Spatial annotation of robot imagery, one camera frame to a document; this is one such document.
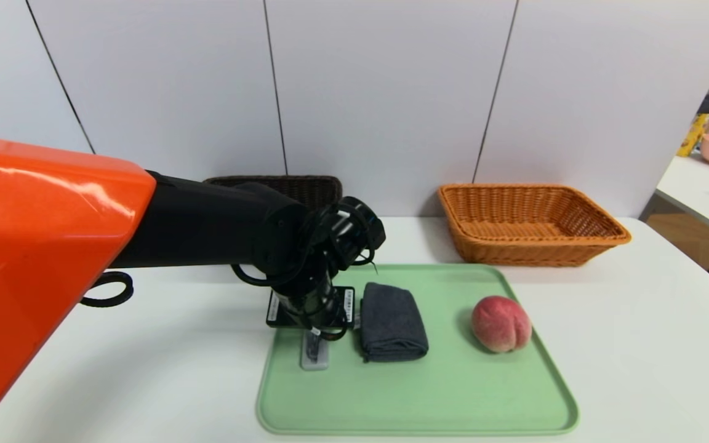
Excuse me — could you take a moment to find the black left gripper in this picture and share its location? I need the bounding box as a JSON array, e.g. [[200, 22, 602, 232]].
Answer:
[[265, 284, 356, 364]]

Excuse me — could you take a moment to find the compass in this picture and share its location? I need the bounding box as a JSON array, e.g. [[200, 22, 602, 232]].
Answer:
[[300, 329, 329, 371]]

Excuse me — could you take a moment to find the dark grey towel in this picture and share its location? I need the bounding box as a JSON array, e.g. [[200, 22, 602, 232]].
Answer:
[[352, 282, 430, 362]]

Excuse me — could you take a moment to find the red peach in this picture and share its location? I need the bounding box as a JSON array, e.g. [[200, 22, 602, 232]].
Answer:
[[470, 295, 532, 353]]

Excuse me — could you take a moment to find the dark brown wicker basket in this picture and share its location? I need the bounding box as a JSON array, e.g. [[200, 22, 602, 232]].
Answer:
[[204, 175, 343, 214]]

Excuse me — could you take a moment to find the orange wicker basket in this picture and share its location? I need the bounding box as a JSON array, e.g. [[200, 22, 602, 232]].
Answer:
[[438, 184, 631, 268]]

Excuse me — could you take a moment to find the light green plastic tray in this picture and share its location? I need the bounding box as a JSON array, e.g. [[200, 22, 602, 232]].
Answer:
[[257, 264, 579, 435]]

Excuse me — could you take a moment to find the white side table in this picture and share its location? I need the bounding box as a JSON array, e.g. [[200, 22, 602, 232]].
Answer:
[[638, 155, 709, 242]]

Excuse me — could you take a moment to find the thin black left wrist cable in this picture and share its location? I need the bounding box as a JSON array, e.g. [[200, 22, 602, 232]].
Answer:
[[230, 200, 381, 343]]

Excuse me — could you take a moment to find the sleeved black left arm cable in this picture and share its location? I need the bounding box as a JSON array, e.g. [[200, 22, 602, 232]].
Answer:
[[81, 271, 135, 308]]

